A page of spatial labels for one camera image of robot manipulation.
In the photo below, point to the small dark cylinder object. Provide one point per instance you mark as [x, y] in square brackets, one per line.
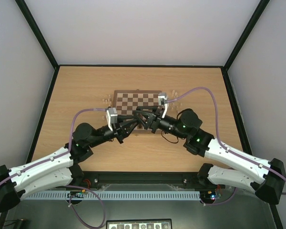
[20, 224]

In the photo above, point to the right circuit board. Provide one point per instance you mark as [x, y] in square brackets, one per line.
[212, 194]

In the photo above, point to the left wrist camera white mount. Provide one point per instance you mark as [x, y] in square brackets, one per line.
[111, 117]

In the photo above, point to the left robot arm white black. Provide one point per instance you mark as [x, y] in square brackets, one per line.
[66, 156]

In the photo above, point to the left circuit board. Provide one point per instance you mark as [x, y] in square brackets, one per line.
[78, 193]

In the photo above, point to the wooden chess board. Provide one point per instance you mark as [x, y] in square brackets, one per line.
[125, 101]

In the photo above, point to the black aluminium frame rail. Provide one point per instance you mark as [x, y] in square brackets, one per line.
[143, 177]

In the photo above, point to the circuit board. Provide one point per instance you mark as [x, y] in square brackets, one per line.
[212, 194]
[78, 193]

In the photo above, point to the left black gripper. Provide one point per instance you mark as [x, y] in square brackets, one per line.
[125, 132]

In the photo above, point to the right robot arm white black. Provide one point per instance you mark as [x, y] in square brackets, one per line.
[208, 146]

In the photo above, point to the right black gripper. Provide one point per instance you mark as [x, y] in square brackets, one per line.
[155, 119]

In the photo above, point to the grey slotted cable duct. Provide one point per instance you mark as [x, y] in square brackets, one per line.
[117, 195]

